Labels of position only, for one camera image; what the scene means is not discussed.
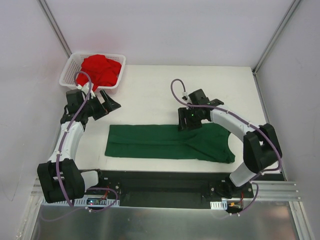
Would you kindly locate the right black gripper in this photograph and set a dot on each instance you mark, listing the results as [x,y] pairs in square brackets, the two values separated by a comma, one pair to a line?
[189,120]

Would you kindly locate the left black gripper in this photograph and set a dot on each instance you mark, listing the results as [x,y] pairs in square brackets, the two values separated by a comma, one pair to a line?
[100,108]

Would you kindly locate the green t shirt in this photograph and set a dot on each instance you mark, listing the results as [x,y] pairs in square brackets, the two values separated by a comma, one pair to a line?
[164,141]

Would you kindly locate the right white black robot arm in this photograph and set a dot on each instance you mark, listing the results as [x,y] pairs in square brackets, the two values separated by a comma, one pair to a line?
[261,148]

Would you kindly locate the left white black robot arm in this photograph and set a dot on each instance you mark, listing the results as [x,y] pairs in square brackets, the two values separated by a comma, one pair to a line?
[59,177]

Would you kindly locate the red t shirt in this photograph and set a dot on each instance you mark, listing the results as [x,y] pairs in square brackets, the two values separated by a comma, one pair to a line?
[102,71]

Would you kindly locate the white plastic basket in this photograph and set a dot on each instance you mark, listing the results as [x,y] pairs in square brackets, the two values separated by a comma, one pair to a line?
[74,63]

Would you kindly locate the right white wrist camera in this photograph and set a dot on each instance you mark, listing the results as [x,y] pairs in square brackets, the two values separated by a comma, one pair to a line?
[185,96]

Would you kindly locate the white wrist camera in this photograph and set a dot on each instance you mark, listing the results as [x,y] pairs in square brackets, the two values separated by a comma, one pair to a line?
[87,89]
[185,96]

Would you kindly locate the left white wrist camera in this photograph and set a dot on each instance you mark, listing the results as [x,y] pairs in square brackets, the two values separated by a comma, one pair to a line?
[87,89]

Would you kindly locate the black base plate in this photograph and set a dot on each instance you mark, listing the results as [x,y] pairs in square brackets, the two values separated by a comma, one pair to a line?
[162,200]

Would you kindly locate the right slotted cable duct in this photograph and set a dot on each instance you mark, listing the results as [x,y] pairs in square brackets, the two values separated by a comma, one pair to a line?
[219,205]

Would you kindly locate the slotted cable duct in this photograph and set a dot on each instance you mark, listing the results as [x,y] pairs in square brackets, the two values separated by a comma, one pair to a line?
[86,202]
[219,205]

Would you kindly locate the left slotted cable duct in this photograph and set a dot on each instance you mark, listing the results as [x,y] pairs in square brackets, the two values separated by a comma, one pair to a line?
[86,202]

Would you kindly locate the aluminium rail frame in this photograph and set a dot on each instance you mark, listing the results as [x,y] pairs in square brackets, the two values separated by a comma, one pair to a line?
[275,187]

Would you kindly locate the left aluminium corner post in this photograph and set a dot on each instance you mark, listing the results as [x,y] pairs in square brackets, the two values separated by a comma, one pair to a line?
[54,26]

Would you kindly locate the aluminium corner post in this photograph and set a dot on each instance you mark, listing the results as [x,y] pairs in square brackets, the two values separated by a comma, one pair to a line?
[54,26]
[294,5]

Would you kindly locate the right aluminium corner post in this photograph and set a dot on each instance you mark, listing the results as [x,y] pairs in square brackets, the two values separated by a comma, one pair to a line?
[294,5]

